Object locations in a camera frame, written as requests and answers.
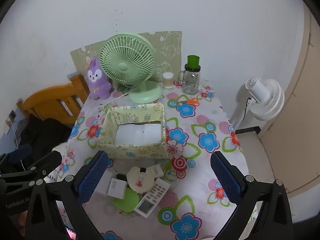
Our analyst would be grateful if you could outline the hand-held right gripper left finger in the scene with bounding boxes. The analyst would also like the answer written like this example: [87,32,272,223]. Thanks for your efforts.
[25,150,109,240]

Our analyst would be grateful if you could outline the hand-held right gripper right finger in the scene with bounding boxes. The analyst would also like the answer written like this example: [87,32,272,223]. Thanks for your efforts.
[210,151,294,240]

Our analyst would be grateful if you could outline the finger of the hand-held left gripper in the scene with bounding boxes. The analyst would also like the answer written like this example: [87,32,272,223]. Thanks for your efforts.
[0,144,33,167]
[0,152,62,187]

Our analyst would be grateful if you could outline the white charger adapter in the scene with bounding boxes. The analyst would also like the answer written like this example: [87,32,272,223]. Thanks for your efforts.
[107,178,128,199]

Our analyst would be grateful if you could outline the green rounded case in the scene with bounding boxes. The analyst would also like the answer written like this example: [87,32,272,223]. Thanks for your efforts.
[111,187,140,214]

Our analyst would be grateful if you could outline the cream bear shaped compact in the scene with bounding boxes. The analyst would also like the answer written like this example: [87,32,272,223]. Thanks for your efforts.
[127,166,155,194]

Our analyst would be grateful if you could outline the yellow patterned storage box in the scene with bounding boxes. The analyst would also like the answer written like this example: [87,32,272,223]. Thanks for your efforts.
[96,102,168,159]

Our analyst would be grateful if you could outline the white remote control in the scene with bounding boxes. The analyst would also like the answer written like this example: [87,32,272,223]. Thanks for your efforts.
[134,177,171,217]

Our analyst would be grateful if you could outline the dark clothing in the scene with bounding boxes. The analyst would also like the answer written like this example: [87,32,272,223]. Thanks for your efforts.
[0,116,73,170]

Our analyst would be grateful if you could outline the floral tablecloth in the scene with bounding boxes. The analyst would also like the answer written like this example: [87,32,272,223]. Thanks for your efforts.
[45,80,258,240]

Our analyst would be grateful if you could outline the purple plush rabbit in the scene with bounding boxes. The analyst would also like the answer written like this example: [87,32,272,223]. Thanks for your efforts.
[85,57,112,100]

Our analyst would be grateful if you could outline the glass jar mug green lid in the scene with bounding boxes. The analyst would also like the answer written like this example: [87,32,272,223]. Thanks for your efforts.
[178,55,201,95]

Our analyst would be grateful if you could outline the cotton swab container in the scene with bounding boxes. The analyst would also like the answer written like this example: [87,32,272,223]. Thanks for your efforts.
[162,72,175,89]

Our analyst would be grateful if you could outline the green desk fan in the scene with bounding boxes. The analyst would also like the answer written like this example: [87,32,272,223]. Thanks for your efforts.
[99,32,164,104]

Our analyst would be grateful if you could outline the pale green patterned board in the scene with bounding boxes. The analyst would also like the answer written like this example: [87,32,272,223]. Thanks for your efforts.
[70,31,182,83]

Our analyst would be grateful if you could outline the orange handled scissors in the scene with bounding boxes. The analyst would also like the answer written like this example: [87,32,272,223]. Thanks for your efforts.
[175,98,200,106]

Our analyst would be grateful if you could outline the white pedestal fan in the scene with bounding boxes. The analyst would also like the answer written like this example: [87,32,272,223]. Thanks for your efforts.
[231,77,285,130]

